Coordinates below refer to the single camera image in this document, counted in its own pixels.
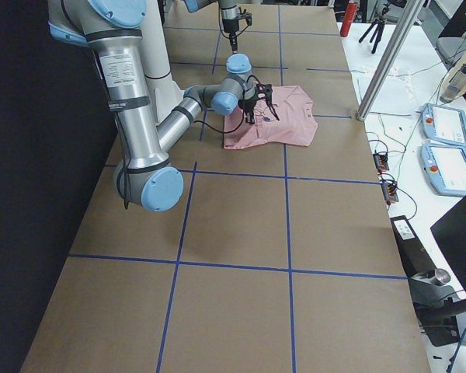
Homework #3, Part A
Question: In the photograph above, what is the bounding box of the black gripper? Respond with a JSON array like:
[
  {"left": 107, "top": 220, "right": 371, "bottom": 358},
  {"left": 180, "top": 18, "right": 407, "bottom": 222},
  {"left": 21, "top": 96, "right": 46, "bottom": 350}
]
[
  {"left": 238, "top": 83, "right": 274, "bottom": 124},
  {"left": 221, "top": 11, "right": 252, "bottom": 54}
]

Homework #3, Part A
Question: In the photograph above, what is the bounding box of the pink Snoopy t-shirt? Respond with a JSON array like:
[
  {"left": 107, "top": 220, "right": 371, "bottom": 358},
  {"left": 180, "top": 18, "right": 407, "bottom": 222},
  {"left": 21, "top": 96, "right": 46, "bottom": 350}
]
[{"left": 223, "top": 85, "right": 318, "bottom": 150}]

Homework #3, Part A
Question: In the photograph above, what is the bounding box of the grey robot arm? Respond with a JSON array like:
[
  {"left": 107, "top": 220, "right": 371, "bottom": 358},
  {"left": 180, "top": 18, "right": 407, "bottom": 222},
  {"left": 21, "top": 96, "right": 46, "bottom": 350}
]
[
  {"left": 184, "top": 0, "right": 252, "bottom": 54},
  {"left": 48, "top": 0, "right": 273, "bottom": 212}
]

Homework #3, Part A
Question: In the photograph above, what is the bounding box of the red bottle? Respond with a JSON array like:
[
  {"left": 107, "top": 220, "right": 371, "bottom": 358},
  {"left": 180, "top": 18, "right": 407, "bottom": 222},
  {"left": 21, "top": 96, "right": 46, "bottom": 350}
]
[{"left": 339, "top": 0, "right": 358, "bottom": 37}]

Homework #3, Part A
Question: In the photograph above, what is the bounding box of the black tripod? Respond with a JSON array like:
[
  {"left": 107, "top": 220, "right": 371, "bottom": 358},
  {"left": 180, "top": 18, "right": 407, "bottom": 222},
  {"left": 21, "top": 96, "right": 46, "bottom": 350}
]
[{"left": 358, "top": 3, "right": 389, "bottom": 54}]

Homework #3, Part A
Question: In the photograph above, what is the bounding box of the upper orange circuit board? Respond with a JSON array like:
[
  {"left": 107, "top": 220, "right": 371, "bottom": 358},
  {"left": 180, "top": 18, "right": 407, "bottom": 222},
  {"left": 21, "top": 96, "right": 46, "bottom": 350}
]
[{"left": 373, "top": 152, "right": 389, "bottom": 173}]

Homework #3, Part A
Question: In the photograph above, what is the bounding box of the orange circuit board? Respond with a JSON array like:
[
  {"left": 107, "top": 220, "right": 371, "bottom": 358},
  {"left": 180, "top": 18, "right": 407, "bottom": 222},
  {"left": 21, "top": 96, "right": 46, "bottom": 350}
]
[
  {"left": 373, "top": 152, "right": 389, "bottom": 173},
  {"left": 381, "top": 180, "right": 398, "bottom": 206}
]

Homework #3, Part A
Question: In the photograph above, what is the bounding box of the lower orange circuit board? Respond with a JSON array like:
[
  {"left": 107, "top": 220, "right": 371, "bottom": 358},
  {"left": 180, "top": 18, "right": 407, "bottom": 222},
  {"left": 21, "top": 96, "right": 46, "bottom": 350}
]
[{"left": 381, "top": 180, "right": 398, "bottom": 206}]

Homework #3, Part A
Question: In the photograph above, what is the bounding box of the upper teach pendant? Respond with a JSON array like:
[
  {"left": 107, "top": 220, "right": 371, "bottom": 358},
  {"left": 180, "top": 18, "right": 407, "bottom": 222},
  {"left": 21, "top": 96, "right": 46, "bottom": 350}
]
[{"left": 421, "top": 103, "right": 466, "bottom": 148}]

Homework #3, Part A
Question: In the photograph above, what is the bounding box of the teach pendant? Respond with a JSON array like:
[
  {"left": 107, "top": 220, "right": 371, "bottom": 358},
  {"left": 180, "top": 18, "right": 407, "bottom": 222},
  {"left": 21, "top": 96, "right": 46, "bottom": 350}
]
[
  {"left": 421, "top": 103, "right": 466, "bottom": 148},
  {"left": 419, "top": 144, "right": 466, "bottom": 197}
]

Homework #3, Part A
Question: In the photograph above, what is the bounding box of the clear water bottle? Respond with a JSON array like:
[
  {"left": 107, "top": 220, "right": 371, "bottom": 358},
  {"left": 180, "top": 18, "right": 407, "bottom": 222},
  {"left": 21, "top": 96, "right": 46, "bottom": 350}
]
[{"left": 440, "top": 63, "right": 466, "bottom": 103}]

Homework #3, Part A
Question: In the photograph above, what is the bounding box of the lower teach pendant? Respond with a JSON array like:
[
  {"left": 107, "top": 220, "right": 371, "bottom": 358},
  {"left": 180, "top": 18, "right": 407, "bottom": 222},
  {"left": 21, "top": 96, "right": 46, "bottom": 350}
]
[{"left": 419, "top": 144, "right": 466, "bottom": 197}]

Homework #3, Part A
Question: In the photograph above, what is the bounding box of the black box white label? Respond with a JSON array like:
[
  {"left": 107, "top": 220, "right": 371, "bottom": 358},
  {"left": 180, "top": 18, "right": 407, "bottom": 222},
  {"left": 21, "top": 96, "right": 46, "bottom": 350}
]
[{"left": 390, "top": 215, "right": 436, "bottom": 277}]

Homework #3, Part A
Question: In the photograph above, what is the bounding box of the black monitor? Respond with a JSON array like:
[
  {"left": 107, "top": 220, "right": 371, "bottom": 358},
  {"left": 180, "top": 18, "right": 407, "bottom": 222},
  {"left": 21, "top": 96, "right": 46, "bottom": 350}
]
[{"left": 430, "top": 195, "right": 466, "bottom": 291}]

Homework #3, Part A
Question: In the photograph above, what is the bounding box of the aluminium frame post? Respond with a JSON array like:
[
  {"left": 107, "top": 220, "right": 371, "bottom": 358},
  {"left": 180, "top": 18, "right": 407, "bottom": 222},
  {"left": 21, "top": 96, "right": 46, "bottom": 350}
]
[{"left": 356, "top": 0, "right": 424, "bottom": 121}]

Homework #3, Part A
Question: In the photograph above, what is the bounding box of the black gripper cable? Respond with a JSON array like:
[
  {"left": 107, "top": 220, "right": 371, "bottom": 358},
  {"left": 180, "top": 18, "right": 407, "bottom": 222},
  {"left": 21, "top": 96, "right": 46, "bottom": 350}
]
[{"left": 114, "top": 75, "right": 283, "bottom": 211}]

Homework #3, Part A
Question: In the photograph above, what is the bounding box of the metal camera stand clamp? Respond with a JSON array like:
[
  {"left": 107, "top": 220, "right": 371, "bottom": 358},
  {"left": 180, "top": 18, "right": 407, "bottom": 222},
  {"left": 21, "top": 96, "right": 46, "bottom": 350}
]
[{"left": 408, "top": 270, "right": 466, "bottom": 347}]

